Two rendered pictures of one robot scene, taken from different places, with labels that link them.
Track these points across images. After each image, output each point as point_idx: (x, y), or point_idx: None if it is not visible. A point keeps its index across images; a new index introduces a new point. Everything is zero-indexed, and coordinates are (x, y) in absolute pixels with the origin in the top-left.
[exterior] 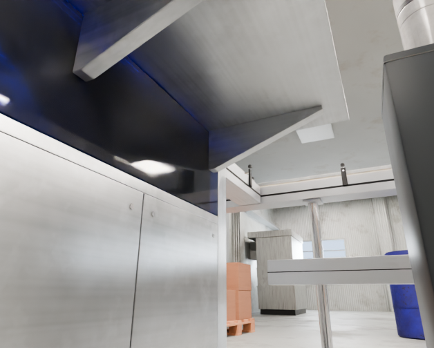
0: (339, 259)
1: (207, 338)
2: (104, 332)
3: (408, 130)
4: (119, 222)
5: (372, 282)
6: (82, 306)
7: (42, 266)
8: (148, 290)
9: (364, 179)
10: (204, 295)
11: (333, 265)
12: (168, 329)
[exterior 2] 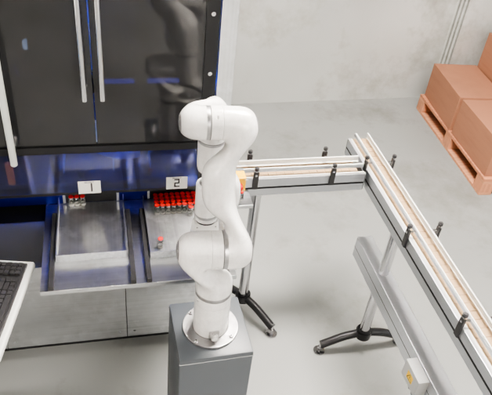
0: (383, 290)
1: None
2: (110, 306)
3: (168, 339)
4: None
5: (388, 327)
6: (99, 301)
7: (79, 295)
8: (134, 294)
9: (414, 258)
10: (186, 291)
11: (379, 289)
12: (151, 303)
